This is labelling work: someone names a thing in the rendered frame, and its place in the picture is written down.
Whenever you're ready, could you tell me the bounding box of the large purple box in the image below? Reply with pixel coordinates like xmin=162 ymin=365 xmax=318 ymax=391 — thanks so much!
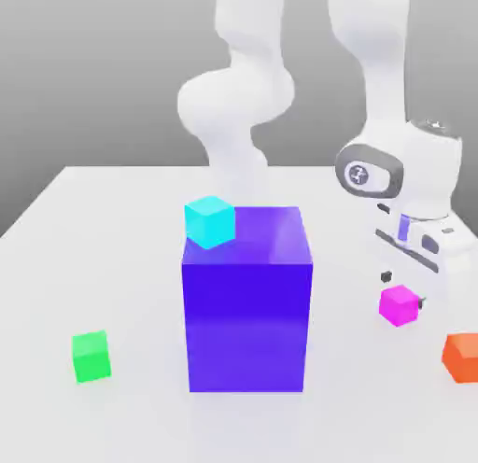
xmin=180 ymin=205 xmax=314 ymax=394

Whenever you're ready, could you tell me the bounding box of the small cyan cube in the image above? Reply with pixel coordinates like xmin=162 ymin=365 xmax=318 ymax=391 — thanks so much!
xmin=183 ymin=194 xmax=237 ymax=251

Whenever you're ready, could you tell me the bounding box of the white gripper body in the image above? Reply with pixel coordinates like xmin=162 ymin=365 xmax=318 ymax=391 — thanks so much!
xmin=373 ymin=225 xmax=457 ymax=298

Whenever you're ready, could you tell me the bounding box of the small orange cube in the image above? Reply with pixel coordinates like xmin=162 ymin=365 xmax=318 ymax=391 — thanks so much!
xmin=441 ymin=332 xmax=478 ymax=385

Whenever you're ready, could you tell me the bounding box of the small green cube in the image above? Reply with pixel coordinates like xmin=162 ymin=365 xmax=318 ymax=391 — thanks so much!
xmin=71 ymin=330 xmax=113 ymax=385

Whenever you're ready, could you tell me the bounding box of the small magenta cube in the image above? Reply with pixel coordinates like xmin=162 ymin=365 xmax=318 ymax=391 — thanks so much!
xmin=378 ymin=284 xmax=422 ymax=329

